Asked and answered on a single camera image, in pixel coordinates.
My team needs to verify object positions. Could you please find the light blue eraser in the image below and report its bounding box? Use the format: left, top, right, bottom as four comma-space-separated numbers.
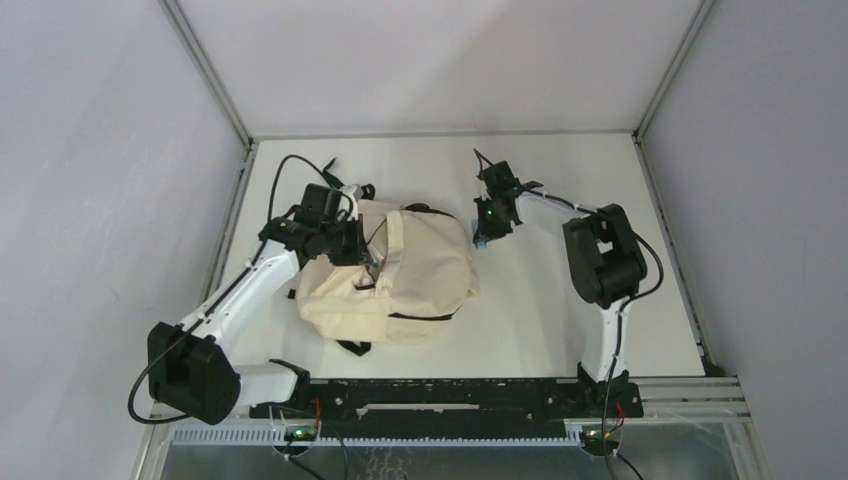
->
472, 224, 489, 250

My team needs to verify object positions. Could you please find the beige canvas student bag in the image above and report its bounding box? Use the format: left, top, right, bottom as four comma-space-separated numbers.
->
291, 184, 479, 357

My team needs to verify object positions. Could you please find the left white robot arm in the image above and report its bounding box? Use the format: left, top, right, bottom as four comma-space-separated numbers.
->
131, 184, 373, 425

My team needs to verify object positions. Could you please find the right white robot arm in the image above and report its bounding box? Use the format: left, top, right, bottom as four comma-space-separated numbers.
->
472, 152, 648, 416

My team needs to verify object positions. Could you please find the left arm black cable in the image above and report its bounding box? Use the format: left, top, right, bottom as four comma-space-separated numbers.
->
127, 154, 339, 427

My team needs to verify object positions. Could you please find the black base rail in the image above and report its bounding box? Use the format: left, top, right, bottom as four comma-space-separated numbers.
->
248, 377, 644, 441

